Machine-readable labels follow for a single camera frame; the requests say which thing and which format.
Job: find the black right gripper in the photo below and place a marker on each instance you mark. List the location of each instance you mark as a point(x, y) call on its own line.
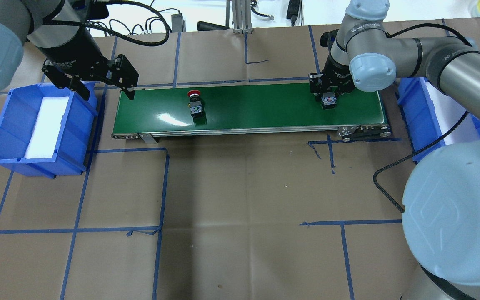
point(338, 78)

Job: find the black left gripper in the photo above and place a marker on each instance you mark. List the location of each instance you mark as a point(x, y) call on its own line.
point(70, 49)

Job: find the red push button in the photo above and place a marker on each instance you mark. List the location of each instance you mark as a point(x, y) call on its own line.
point(196, 105)

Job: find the yellow push button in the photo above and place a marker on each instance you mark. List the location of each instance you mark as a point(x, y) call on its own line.
point(328, 100)

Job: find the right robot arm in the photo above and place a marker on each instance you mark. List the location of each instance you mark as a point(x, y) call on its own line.
point(437, 187)

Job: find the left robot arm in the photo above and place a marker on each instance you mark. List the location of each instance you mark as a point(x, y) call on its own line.
point(19, 20)

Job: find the green conveyor belt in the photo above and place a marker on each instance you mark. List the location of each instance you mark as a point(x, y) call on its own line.
point(241, 109)

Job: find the white foam pad left bin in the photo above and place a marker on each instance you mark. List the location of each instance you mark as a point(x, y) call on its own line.
point(47, 128)

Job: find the white foam pad bin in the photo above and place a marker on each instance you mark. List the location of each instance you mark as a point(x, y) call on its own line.
point(448, 112)
point(47, 128)

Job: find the black conveyor drive belt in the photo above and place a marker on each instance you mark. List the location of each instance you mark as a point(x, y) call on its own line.
point(362, 132)

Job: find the blue bin on left side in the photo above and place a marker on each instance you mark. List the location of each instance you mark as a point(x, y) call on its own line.
point(17, 121)

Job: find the blue bin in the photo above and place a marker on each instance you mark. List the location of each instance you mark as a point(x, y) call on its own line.
point(17, 121)
point(429, 114)

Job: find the black power adapter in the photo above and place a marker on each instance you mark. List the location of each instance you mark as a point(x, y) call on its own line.
point(293, 10)

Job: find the blue bin on right side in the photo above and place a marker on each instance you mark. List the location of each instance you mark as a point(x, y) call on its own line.
point(429, 114)

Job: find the white foam pad right bin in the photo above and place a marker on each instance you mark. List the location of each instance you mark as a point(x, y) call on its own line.
point(448, 112)

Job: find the aluminium frame post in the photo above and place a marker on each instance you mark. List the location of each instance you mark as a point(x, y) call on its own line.
point(238, 16)

